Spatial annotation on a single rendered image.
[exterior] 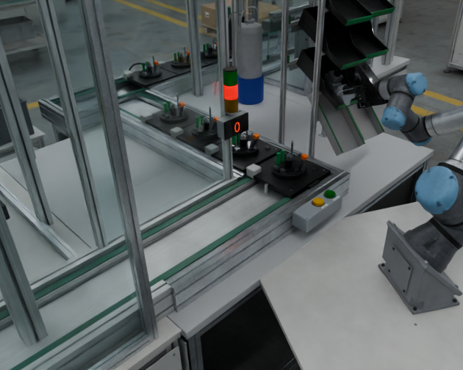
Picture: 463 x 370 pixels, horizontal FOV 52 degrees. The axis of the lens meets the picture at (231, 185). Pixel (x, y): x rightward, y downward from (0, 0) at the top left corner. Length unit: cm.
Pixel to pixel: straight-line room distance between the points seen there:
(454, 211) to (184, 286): 78
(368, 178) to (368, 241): 43
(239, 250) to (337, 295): 34
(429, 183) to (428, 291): 33
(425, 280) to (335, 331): 29
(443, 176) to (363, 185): 74
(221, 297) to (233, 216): 36
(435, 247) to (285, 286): 47
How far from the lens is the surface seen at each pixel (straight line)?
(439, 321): 156
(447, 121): 169
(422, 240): 147
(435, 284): 150
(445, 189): 135
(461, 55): 602
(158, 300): 143
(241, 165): 194
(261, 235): 162
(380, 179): 212
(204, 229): 169
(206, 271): 149
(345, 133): 206
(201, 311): 149
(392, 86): 172
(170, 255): 160
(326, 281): 159
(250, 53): 267
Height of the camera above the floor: 196
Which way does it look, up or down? 33 degrees down
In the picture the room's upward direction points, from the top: 2 degrees counter-clockwise
